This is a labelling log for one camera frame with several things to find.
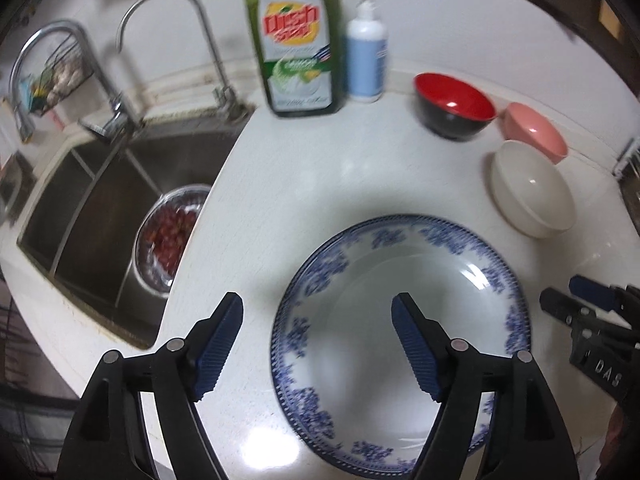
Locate green dish soap bottle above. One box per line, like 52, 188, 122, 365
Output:
243, 0, 351, 120

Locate red and black bowl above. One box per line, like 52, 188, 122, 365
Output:
413, 72, 498, 142

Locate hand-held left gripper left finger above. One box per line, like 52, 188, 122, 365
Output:
55, 291, 245, 480

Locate large blue patterned plate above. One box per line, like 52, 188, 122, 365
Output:
270, 214, 532, 468

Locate steel double sink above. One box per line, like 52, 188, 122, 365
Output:
15, 115, 251, 351

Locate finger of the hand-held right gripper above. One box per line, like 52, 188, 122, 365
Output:
568, 274, 621, 312
539, 286, 602, 332

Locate white pump bottle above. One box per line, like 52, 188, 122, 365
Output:
345, 0, 390, 104

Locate pink bowl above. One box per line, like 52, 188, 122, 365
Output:
501, 102, 569, 165

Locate thin chrome faucet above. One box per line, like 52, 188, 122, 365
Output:
116, 0, 246, 121

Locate black wire sponge basket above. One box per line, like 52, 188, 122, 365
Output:
22, 35, 96, 113

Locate metal bowl of red fruit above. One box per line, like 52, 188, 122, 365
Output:
132, 185, 213, 301

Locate large chrome faucet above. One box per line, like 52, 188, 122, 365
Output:
9, 20, 146, 143

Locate dark brown window frame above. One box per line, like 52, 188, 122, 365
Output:
440, 0, 640, 106

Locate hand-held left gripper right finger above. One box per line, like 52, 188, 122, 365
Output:
391, 291, 581, 480

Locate cream bowl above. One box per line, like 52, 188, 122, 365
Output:
489, 140, 577, 239

